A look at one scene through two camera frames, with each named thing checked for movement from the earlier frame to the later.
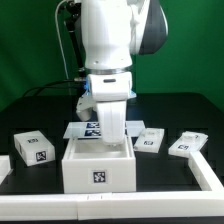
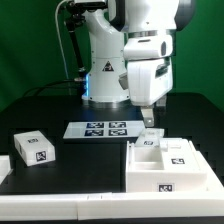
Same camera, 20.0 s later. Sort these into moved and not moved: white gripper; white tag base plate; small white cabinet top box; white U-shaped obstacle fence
Moved: white gripper
Not moved: white U-shaped obstacle fence; small white cabinet top box; white tag base plate
